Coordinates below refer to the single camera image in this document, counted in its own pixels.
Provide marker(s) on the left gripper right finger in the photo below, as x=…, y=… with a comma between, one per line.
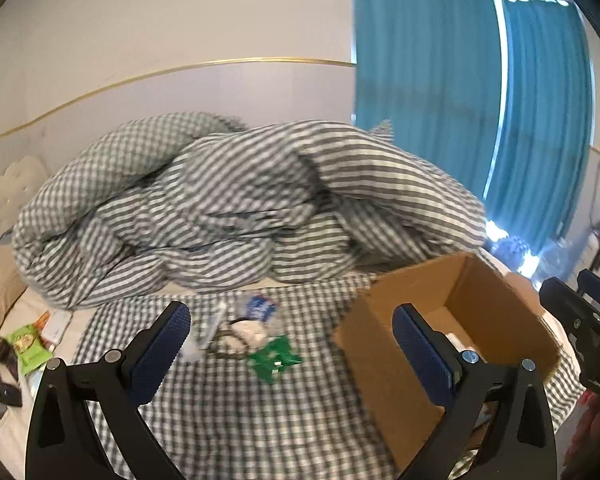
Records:
x=519, y=441

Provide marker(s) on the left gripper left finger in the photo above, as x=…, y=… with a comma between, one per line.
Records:
x=63, y=442

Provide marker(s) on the person's right hand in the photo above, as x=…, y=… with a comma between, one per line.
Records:
x=582, y=459

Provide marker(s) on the pack of water bottles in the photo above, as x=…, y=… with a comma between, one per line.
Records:
x=511, y=251

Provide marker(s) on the cream tufted headboard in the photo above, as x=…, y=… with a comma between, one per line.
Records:
x=18, y=184

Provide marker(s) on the green snack wrapper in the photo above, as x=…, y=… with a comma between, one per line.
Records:
x=273, y=359

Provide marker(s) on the white tube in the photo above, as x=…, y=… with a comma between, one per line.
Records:
x=197, y=343

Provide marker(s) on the white card packet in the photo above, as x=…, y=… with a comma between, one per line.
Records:
x=55, y=327

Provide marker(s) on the teal curtain right panel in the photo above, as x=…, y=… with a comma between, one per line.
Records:
x=547, y=122

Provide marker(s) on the green snack bag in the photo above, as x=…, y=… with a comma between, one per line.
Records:
x=29, y=349

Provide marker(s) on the gingham checked bed sheet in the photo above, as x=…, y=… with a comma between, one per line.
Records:
x=217, y=420

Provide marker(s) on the brown cardboard box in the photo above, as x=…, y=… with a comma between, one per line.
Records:
x=460, y=296

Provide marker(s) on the crumpled white tissue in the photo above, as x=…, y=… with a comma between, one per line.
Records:
x=246, y=337

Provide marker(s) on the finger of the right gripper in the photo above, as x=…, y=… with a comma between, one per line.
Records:
x=589, y=284
x=570, y=308

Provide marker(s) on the teal curtain left panel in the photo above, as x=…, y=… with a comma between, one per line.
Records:
x=433, y=69

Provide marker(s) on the teal curtain panel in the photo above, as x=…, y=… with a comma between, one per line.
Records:
x=547, y=122
x=433, y=69

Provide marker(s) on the gingham checked duvet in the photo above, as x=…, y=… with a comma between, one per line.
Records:
x=205, y=202

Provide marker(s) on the large water jug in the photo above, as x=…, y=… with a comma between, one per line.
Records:
x=556, y=260

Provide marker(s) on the floss pick plastic jar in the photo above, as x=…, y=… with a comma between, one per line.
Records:
x=258, y=307

